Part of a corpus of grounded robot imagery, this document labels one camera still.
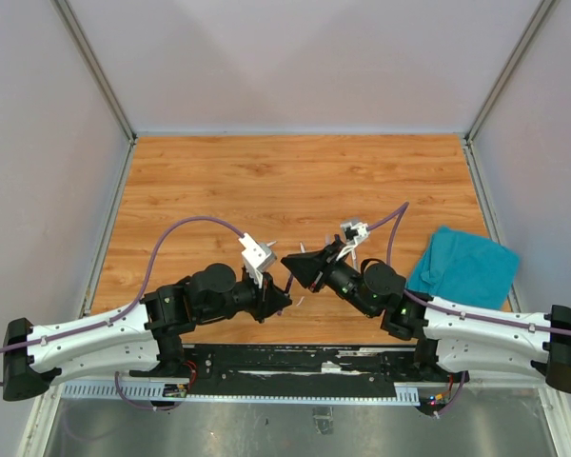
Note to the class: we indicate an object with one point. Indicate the dark purple pen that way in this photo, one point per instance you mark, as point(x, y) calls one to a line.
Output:
point(288, 287)

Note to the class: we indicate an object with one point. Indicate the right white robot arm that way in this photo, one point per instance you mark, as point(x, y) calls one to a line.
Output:
point(452, 337)

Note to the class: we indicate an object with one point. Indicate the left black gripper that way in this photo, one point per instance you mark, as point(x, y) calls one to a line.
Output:
point(268, 298)

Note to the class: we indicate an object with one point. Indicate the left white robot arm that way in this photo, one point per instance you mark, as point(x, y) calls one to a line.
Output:
point(144, 342)

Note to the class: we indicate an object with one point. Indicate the left aluminium frame post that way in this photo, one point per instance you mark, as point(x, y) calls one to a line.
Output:
point(80, 40)

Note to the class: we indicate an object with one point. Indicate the right aluminium frame post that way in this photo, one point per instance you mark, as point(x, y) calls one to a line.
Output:
point(530, 33)

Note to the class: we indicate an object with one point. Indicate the aluminium frame post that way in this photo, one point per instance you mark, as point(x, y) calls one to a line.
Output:
point(530, 33)
point(80, 40)

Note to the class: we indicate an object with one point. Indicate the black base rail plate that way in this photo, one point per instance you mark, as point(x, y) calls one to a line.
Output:
point(302, 364)

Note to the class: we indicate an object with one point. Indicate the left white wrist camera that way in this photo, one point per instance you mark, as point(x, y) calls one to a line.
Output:
point(257, 258)

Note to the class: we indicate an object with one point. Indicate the teal cloth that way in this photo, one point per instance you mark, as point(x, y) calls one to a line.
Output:
point(465, 268)

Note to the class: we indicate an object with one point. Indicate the grey slotted cable duct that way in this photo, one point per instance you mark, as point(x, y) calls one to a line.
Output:
point(247, 391)

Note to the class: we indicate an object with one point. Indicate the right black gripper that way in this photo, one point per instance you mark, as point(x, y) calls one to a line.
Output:
point(305, 268)

